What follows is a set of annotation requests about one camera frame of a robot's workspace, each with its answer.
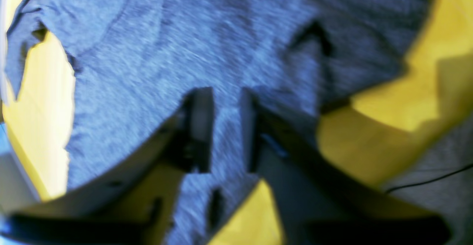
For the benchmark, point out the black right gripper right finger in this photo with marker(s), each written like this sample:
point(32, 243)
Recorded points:
point(258, 134)

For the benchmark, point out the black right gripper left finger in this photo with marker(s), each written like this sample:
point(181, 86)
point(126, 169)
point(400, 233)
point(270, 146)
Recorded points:
point(190, 128)

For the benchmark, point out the grey long-sleeve T-shirt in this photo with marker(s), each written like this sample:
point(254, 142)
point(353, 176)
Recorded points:
point(134, 60)

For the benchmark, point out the yellow table cloth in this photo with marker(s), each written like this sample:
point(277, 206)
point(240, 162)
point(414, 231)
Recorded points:
point(329, 197)

